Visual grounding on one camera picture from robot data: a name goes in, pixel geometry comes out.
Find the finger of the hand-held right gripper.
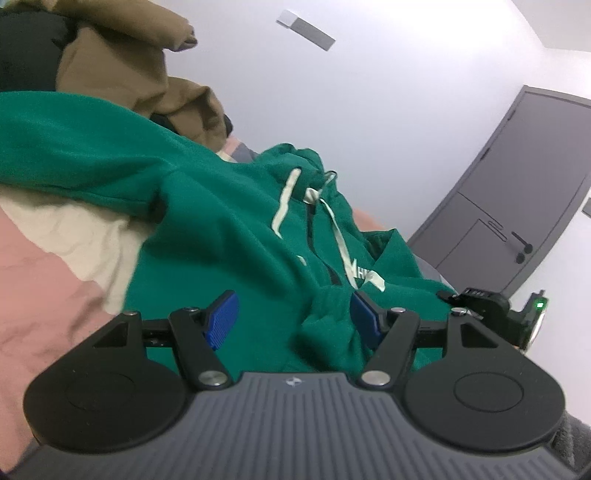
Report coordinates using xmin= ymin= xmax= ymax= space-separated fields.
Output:
xmin=436 ymin=287 xmax=511 ymax=325

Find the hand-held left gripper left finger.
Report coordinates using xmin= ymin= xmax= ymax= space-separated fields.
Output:
xmin=91 ymin=290 xmax=240 ymax=391

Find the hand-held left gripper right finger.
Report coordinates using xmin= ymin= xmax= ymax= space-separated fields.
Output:
xmin=349 ymin=290 xmax=499 ymax=389

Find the green hoodie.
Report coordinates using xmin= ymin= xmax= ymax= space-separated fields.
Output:
xmin=0 ymin=91 xmax=457 ymax=376

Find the grey door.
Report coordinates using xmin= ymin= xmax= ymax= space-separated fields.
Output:
xmin=406 ymin=85 xmax=591 ymax=299

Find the dark grey fuzzy cloth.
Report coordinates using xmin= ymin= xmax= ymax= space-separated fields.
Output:
xmin=552 ymin=408 xmax=591 ymax=480

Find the pink beige grey patchwork blanket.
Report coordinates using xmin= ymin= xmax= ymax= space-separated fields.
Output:
xmin=0 ymin=134 xmax=459 ymax=467

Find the brown garment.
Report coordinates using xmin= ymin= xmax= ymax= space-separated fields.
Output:
xmin=54 ymin=0 xmax=232 ymax=151

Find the black garment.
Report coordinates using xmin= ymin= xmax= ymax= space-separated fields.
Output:
xmin=0 ymin=11 xmax=78 ymax=93

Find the black door handle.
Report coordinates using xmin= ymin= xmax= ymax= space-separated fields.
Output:
xmin=510 ymin=230 xmax=534 ymax=264

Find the grey wall panel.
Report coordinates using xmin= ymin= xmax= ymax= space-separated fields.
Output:
xmin=276 ymin=8 xmax=337 ymax=51

